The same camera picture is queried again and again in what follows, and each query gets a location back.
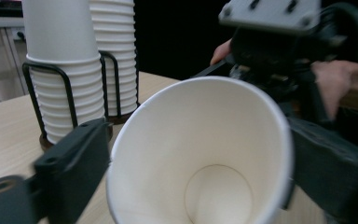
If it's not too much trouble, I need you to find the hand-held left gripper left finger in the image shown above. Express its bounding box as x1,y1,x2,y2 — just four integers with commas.
32,118,112,224

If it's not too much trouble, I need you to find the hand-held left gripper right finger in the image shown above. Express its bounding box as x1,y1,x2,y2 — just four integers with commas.
281,116,358,224

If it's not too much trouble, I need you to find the single white paper cup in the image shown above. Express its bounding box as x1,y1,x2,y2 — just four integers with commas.
105,76,295,224

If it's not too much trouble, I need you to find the black wire double cup holder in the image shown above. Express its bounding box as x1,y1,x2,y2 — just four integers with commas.
21,50,142,152

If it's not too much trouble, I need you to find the tall stack of paper cups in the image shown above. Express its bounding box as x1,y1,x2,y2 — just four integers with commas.
88,0,139,118

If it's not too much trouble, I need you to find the short stack of paper cups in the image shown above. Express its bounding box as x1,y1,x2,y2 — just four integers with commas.
21,0,106,146

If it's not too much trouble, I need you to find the black curtain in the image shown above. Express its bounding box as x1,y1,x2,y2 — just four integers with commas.
133,0,241,81

